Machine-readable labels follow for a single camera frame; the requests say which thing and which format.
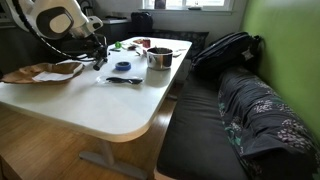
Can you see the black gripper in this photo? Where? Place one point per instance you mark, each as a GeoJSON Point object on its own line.
{"type": "Point", "coordinates": [94, 47]}

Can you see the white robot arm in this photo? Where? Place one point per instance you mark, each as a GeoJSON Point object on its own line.
{"type": "Point", "coordinates": [54, 20]}

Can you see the silver cup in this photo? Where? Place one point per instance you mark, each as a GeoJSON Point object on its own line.
{"type": "Point", "coordinates": [159, 58]}

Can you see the black plastic cutlery packet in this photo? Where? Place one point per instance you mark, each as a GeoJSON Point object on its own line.
{"type": "Point", "coordinates": [105, 79]}

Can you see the green small ball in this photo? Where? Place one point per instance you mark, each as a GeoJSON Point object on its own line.
{"type": "Point", "coordinates": [118, 44]}

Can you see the white paper receipt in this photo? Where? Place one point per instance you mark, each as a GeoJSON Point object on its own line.
{"type": "Point", "coordinates": [56, 72]}

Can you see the dark red can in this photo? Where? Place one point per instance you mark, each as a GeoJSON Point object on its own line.
{"type": "Point", "coordinates": [147, 43]}

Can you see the black bag at window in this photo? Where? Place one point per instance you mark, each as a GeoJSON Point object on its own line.
{"type": "Point", "coordinates": [142, 22]}

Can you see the brown paper bag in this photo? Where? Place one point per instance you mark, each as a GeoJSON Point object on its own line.
{"type": "Point", "coordinates": [24, 76]}

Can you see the grey table leg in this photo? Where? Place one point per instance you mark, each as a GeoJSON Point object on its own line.
{"type": "Point", "coordinates": [107, 160]}

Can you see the black sofa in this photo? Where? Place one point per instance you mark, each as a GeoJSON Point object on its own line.
{"type": "Point", "coordinates": [195, 146]}

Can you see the black backpack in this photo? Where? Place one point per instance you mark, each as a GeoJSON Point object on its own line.
{"type": "Point", "coordinates": [231, 50]}

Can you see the dark floral blanket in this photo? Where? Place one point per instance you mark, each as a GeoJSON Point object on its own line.
{"type": "Point", "coordinates": [269, 138]}

